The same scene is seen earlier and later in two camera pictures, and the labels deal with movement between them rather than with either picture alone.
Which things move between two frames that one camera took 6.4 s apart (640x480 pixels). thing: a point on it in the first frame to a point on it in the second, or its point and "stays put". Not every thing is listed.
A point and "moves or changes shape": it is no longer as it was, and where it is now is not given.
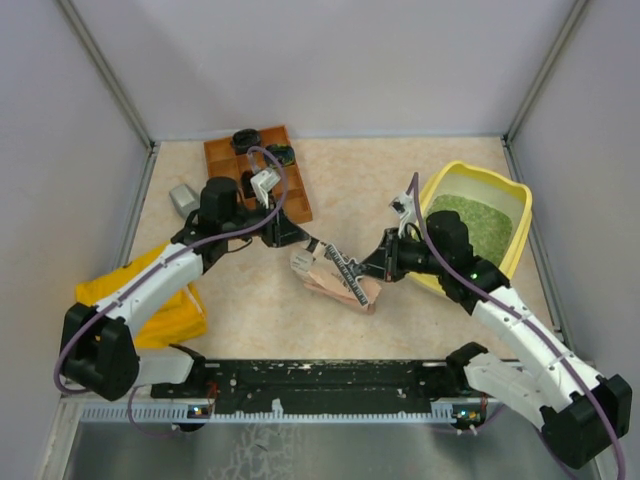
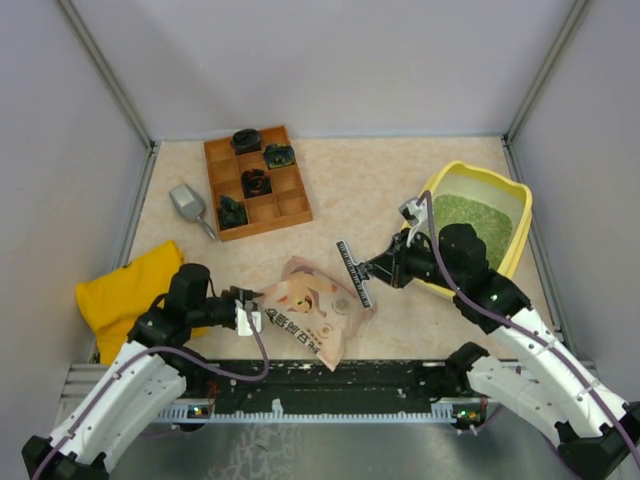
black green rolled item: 284,153 stays put
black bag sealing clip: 350,270 moves or changes shape
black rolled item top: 245,138 stays put
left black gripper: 280,231 to 239,293
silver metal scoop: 185,199 stays put
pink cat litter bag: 320,271 to 316,310
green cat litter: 489,227 stays put
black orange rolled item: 247,185 stays put
